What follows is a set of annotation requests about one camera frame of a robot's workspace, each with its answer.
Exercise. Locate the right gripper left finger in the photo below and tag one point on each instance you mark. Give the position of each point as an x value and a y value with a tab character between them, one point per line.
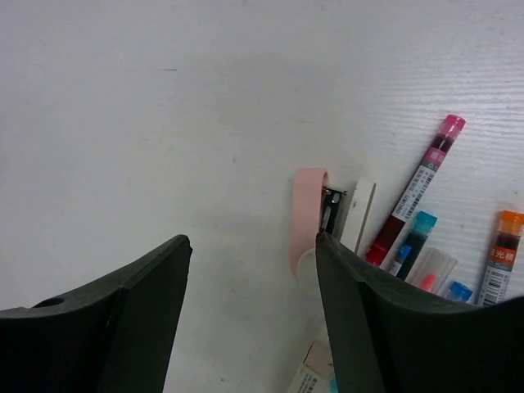
114	334

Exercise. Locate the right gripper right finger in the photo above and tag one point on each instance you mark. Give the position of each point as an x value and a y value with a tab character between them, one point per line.
389	336

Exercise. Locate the clear capped highlighter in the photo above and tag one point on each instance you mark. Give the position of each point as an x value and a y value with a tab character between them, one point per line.
431	270

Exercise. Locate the pink white stapler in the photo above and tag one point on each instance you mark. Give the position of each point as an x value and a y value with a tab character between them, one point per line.
317	207

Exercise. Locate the blue capped pen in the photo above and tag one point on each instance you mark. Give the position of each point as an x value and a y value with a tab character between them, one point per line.
458	292

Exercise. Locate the teal capped pen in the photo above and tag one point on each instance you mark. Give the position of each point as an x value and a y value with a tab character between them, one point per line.
412	245

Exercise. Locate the orange capped pen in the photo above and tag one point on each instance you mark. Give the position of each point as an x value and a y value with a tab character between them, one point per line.
501	259

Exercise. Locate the pink capped red pen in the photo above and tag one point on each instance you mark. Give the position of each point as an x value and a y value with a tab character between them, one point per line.
416	187

